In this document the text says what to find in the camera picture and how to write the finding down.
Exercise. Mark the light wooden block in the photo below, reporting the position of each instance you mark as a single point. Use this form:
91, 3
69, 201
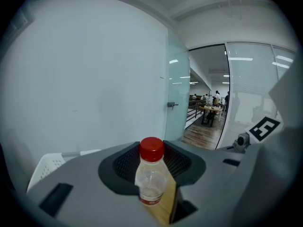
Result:
164, 204

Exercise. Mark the wooden table black legs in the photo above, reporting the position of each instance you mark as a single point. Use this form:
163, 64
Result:
210, 110

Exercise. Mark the black metal railing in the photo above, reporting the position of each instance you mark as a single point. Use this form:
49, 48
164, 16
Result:
192, 112

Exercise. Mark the grey housing with black mesh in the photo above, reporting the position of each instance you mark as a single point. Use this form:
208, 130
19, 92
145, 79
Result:
90, 174

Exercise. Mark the white perforated plastic chair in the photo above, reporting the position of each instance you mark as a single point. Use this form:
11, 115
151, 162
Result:
48, 165

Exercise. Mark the grey metal door lock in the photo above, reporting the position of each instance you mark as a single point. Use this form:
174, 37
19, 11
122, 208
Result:
171, 104

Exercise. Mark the frosted glass partition wall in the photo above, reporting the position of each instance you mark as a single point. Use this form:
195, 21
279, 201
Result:
251, 89

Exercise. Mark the frosted glass door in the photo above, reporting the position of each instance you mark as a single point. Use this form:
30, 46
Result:
178, 91

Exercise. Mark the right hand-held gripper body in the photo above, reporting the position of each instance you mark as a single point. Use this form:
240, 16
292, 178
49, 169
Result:
284, 107

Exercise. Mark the small grey fisheye camera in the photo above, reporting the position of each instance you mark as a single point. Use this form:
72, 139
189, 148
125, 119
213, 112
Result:
242, 141

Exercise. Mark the clear plastic bottle red cap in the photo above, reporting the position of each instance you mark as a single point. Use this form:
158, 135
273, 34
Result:
150, 174

